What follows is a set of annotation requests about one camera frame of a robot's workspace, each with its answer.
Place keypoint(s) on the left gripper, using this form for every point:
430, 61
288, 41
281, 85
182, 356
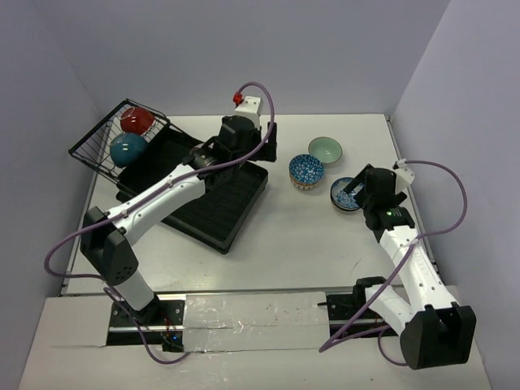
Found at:
267, 143

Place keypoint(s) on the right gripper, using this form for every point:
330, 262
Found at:
361, 178

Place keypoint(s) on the blue triangle patterned bowl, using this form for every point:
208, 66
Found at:
305, 169

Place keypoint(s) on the white bowl orange rim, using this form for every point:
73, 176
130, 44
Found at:
305, 187

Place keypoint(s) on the red floral bowl white inside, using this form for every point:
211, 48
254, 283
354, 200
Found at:
136, 120

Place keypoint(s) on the teal bowl tan inside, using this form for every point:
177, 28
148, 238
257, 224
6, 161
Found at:
126, 148

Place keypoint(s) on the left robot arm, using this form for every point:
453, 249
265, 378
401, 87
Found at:
110, 235

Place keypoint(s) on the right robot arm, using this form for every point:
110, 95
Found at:
434, 329

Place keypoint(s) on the blue floral bowl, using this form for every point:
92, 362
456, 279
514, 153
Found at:
342, 200

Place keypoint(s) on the mint green bowl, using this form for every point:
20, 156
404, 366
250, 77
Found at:
327, 150

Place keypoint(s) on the black plastic drain tray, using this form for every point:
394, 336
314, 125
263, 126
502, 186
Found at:
213, 219

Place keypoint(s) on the white taped sheet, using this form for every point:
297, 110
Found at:
255, 322

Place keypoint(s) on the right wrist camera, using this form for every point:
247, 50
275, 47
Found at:
404, 175

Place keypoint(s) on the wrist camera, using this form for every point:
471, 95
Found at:
404, 175
248, 107

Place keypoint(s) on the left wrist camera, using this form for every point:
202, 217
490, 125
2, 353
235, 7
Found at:
248, 107

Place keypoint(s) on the black wire dish rack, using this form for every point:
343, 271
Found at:
93, 149

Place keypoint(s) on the black mounting rail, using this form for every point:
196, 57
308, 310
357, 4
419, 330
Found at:
165, 331

